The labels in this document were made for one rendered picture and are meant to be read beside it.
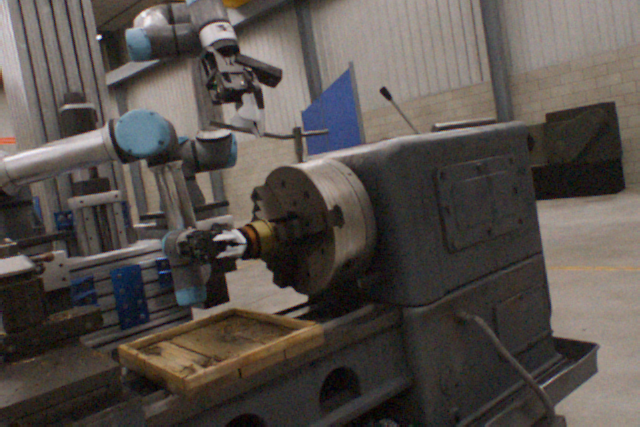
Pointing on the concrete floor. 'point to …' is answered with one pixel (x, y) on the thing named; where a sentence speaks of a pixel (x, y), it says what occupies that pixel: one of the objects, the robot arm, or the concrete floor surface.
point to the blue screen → (335, 116)
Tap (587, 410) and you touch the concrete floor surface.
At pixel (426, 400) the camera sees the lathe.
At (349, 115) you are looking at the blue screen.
